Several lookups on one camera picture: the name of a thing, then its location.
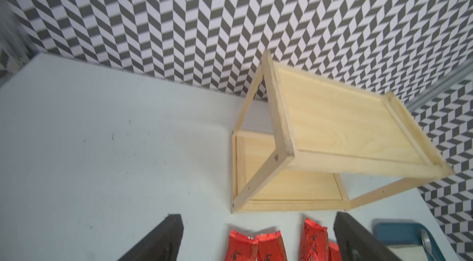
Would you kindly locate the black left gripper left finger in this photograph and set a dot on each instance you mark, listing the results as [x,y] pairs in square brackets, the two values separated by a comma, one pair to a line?
[161,244]

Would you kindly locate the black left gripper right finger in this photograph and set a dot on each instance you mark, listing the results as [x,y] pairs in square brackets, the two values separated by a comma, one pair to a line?
[356,243]

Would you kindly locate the red tea bag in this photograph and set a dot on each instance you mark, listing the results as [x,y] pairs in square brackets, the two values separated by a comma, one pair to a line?
[241,247]
[334,252]
[314,242]
[271,247]

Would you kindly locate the light wooden two-tier shelf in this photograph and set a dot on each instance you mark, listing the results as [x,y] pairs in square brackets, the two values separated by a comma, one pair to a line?
[303,142]

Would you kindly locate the teal tray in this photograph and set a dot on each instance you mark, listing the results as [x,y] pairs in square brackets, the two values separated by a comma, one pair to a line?
[404,233]

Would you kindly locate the pink handled metal spoon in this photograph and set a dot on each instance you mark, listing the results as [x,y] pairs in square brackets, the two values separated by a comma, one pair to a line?
[427,244]

